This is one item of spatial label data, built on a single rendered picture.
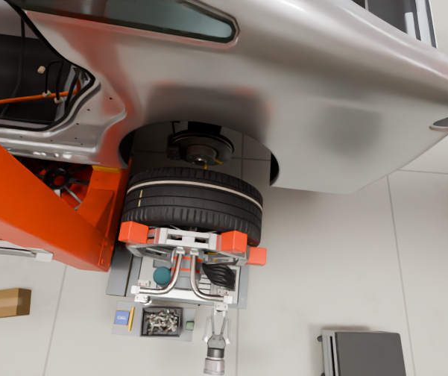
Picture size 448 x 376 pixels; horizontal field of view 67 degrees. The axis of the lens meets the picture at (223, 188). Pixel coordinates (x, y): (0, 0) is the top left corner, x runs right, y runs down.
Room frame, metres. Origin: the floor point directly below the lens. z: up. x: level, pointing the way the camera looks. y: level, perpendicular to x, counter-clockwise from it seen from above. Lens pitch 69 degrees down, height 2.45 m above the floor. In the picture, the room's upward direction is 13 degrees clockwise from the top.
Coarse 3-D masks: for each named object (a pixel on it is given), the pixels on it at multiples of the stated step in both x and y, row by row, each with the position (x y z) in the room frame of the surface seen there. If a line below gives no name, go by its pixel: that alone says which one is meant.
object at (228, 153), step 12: (192, 132) 0.80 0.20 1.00; (180, 144) 0.77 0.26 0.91; (192, 144) 0.78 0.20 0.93; (204, 144) 0.78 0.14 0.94; (216, 144) 0.79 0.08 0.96; (228, 144) 0.82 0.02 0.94; (180, 156) 0.77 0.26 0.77; (192, 156) 0.73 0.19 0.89; (204, 156) 0.74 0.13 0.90; (216, 156) 0.79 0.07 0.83; (228, 156) 0.80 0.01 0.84
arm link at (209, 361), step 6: (204, 360) -0.17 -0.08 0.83; (210, 360) -0.16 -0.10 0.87; (216, 360) -0.16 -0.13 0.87; (222, 360) -0.15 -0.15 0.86; (204, 366) -0.19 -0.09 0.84; (210, 366) -0.18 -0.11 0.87; (216, 366) -0.18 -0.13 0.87; (222, 366) -0.17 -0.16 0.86; (210, 372) -0.20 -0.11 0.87; (216, 372) -0.20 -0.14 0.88; (222, 372) -0.20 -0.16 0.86
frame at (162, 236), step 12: (156, 228) 0.28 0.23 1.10; (168, 228) 0.29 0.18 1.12; (156, 240) 0.24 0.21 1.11; (168, 240) 0.24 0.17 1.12; (216, 240) 0.29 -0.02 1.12; (132, 252) 0.21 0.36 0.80; (144, 252) 0.23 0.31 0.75; (168, 252) 0.27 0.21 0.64; (228, 264) 0.27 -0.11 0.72; (240, 264) 0.27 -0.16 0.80
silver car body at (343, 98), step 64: (0, 0) 1.39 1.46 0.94; (64, 0) 0.69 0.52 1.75; (128, 0) 0.72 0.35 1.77; (192, 0) 0.76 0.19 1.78; (256, 0) 0.79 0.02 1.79; (320, 0) 0.85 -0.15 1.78; (384, 0) 1.95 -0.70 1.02; (0, 64) 1.07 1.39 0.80; (64, 64) 1.16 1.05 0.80; (128, 64) 0.66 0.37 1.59; (192, 64) 0.68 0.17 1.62; (256, 64) 0.71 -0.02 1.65; (320, 64) 0.74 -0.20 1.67; (384, 64) 0.78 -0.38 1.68; (0, 128) 0.62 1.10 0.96; (64, 128) 0.64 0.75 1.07; (128, 128) 0.64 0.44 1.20; (256, 128) 0.70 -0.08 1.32; (320, 128) 0.73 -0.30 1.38; (384, 128) 0.75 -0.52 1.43
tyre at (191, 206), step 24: (168, 168) 0.53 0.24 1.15; (192, 168) 0.54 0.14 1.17; (144, 192) 0.42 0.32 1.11; (168, 192) 0.42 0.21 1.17; (192, 192) 0.44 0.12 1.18; (216, 192) 0.47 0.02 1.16; (240, 192) 0.51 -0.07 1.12; (144, 216) 0.32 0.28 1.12; (168, 216) 0.33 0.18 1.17; (192, 216) 0.34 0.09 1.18; (216, 216) 0.37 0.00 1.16; (240, 216) 0.41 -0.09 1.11
